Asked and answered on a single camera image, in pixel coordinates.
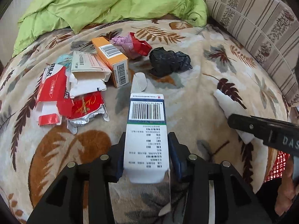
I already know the striped floral pillow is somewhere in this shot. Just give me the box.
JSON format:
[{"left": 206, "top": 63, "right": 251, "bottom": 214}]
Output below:
[{"left": 200, "top": 0, "right": 299, "bottom": 108}]

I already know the leaf print blanket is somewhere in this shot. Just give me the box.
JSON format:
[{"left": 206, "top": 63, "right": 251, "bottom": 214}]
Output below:
[{"left": 0, "top": 19, "right": 293, "bottom": 224}]

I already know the red foil cigarette pack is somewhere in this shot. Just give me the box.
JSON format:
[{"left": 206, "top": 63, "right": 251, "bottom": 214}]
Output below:
[{"left": 67, "top": 91, "right": 110, "bottom": 135}]

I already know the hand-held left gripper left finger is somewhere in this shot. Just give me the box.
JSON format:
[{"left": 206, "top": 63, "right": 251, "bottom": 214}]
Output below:
[{"left": 27, "top": 132, "right": 127, "bottom": 224}]

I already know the white tissue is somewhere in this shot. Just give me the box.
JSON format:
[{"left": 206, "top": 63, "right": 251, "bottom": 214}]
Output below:
[{"left": 213, "top": 89, "right": 254, "bottom": 144}]

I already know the crumpled purple wrapper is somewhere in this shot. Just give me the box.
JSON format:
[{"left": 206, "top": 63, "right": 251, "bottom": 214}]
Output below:
[{"left": 111, "top": 34, "right": 135, "bottom": 59}]

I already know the teal wrapper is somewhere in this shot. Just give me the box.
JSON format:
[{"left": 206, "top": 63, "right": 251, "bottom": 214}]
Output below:
[{"left": 56, "top": 54, "right": 73, "bottom": 70}]

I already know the red mesh basket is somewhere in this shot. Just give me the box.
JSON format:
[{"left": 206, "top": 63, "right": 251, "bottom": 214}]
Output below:
[{"left": 262, "top": 150, "right": 293, "bottom": 185}]

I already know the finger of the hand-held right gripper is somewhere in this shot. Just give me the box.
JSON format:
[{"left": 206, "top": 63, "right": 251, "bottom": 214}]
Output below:
[{"left": 227, "top": 113, "right": 273, "bottom": 145}]

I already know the red wrapper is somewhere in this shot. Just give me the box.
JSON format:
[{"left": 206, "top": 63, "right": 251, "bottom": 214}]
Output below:
[{"left": 127, "top": 32, "right": 152, "bottom": 60}]

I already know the white barcode medicine box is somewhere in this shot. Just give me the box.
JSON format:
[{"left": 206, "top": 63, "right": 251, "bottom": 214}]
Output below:
[{"left": 123, "top": 72, "right": 172, "bottom": 216}]

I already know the person's right hand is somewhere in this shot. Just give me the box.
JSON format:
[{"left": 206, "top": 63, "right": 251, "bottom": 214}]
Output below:
[{"left": 274, "top": 157, "right": 299, "bottom": 218}]

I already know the crumpled black plastic bag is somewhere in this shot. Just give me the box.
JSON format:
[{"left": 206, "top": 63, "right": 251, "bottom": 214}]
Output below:
[{"left": 149, "top": 47, "right": 193, "bottom": 77}]

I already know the orange cardboard box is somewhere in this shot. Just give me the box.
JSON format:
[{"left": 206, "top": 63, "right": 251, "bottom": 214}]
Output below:
[{"left": 91, "top": 37, "right": 129, "bottom": 88}]

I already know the torn white carton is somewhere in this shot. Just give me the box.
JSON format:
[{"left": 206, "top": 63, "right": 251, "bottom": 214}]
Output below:
[{"left": 68, "top": 76, "right": 107, "bottom": 98}]

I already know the red and white carton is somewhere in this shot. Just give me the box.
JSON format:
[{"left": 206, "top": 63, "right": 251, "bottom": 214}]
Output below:
[{"left": 35, "top": 63, "right": 74, "bottom": 127}]

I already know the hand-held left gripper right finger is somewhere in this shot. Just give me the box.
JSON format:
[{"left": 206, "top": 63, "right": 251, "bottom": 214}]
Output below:
[{"left": 167, "top": 132, "right": 273, "bottom": 224}]

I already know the green duvet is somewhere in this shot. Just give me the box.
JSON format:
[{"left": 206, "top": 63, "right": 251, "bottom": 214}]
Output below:
[{"left": 13, "top": 0, "right": 208, "bottom": 57}]

